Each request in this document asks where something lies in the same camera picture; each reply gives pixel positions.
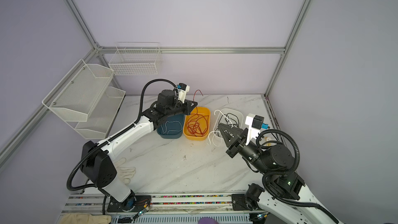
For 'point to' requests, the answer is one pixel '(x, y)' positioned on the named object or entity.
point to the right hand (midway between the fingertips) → (217, 126)
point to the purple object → (207, 220)
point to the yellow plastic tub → (196, 125)
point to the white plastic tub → (238, 113)
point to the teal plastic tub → (172, 127)
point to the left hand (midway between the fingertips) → (196, 104)
